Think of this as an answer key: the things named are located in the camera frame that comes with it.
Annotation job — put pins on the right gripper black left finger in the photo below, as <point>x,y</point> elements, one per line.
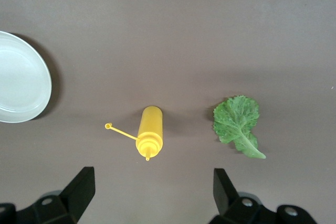
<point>65,203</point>

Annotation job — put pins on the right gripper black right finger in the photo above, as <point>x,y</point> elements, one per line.
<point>236,208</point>

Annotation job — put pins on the green lettuce leaf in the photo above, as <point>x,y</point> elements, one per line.
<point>233,121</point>

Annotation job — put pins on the yellow squeeze bottle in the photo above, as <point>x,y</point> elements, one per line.
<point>151,129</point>

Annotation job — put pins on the beige round plate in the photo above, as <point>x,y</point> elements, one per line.
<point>21,82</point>

